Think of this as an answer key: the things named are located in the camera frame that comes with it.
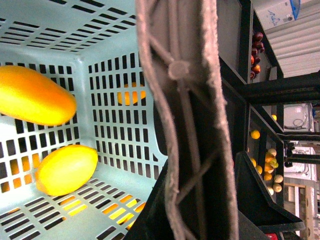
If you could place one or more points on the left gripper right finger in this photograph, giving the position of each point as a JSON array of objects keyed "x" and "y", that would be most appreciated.
[{"x": 255, "y": 201}]

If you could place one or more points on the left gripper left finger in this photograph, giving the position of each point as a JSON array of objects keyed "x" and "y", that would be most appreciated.
[{"x": 155, "y": 207}]

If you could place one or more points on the yellow lemon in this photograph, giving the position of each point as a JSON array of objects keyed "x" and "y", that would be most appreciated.
[{"x": 66, "y": 169}]

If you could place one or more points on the yellow orange mango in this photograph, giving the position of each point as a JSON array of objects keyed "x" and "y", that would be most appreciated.
[{"x": 30, "y": 96}]

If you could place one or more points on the brown basket handle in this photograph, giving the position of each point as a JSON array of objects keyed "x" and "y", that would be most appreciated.
[{"x": 179, "y": 54}]

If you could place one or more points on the light blue plastic basket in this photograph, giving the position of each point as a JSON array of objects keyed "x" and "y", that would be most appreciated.
[{"x": 89, "y": 48}]

